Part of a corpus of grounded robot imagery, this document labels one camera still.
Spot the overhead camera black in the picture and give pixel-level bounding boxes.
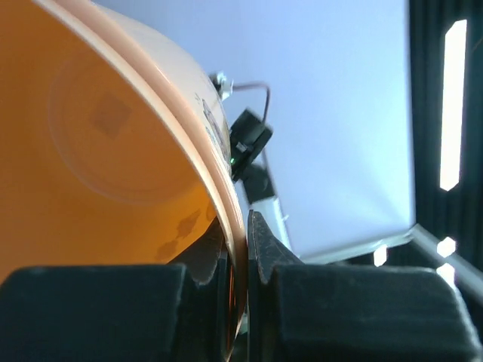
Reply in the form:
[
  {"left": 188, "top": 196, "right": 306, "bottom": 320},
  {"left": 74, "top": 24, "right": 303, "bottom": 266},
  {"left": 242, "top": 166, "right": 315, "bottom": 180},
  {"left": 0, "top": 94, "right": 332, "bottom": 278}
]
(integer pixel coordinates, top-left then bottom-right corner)
[{"left": 229, "top": 109, "right": 273, "bottom": 182}]

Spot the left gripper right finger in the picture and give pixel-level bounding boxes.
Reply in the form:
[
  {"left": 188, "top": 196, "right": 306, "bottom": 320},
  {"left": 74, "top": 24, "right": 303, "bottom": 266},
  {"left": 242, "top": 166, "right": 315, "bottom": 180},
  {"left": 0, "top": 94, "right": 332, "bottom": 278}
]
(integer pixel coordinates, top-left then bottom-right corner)
[{"left": 248, "top": 211, "right": 482, "bottom": 361}]

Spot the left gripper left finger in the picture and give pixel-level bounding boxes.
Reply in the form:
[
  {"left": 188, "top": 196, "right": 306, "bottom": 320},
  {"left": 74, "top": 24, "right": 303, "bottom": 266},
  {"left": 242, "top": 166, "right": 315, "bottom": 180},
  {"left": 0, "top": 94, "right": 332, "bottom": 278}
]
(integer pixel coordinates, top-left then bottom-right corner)
[{"left": 1, "top": 222, "right": 230, "bottom": 361}]

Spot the orange plastic bucket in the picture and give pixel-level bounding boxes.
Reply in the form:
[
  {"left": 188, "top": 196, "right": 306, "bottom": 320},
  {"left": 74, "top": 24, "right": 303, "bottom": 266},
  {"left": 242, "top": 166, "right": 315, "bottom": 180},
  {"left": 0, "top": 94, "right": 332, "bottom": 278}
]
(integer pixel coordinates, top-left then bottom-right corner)
[{"left": 1, "top": 1, "right": 247, "bottom": 336}]

